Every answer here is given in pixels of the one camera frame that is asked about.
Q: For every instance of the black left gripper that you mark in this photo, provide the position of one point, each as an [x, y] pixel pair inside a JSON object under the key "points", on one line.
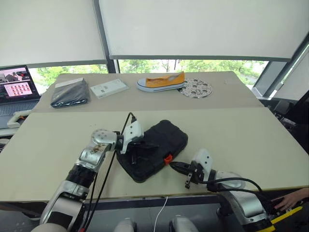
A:
{"points": [[137, 143]]}

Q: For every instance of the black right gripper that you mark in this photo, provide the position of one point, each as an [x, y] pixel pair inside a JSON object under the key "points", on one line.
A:
{"points": [[196, 174]]}

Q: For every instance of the black plastic tool case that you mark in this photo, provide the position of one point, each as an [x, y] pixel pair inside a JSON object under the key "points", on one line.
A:
{"points": [[166, 140]]}

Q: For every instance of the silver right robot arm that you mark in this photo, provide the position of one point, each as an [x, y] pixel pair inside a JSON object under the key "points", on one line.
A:
{"points": [[246, 203]]}

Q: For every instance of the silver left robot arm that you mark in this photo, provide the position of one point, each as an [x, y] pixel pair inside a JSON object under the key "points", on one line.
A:
{"points": [[96, 149]]}

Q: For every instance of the person's bare forearm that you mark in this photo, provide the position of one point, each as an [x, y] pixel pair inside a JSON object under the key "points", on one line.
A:
{"points": [[303, 194]]}

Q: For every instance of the person's bare hand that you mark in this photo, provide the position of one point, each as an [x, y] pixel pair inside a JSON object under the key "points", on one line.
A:
{"points": [[287, 201]]}

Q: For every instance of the grey rounded shape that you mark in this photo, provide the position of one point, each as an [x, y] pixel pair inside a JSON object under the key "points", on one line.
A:
{"points": [[183, 224], [125, 226]]}

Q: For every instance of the white flat box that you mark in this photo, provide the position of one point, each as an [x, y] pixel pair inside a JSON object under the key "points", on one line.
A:
{"points": [[109, 88]]}

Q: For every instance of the yellow canvas shoe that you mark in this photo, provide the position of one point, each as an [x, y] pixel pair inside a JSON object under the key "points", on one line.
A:
{"points": [[161, 82]]}

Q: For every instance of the round perforated metal plate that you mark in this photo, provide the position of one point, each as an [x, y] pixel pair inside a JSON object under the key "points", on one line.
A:
{"points": [[200, 89]]}

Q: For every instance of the black folded fabric package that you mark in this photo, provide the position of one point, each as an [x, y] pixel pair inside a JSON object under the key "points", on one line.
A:
{"points": [[70, 94]]}

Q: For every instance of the yellow black bar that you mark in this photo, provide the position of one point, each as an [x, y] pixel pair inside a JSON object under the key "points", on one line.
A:
{"points": [[287, 214]]}

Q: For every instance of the black chair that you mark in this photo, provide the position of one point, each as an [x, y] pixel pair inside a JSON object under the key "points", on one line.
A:
{"points": [[297, 113]]}

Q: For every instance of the white roller blind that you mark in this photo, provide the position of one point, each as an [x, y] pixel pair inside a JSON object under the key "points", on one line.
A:
{"points": [[297, 79], [198, 26], [48, 29]]}

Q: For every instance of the open laptop computer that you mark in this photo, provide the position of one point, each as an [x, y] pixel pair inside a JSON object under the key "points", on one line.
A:
{"points": [[17, 84]]}

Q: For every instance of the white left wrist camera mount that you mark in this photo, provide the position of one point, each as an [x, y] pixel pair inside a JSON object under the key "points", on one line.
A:
{"points": [[131, 135]]}

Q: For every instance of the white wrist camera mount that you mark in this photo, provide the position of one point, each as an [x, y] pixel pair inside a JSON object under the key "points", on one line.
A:
{"points": [[204, 160], [131, 135]]}

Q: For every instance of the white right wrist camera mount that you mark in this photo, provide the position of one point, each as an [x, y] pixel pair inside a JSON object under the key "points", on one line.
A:
{"points": [[204, 160]]}

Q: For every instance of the grey window frame post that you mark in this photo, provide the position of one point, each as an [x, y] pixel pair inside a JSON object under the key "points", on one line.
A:
{"points": [[106, 43]]}

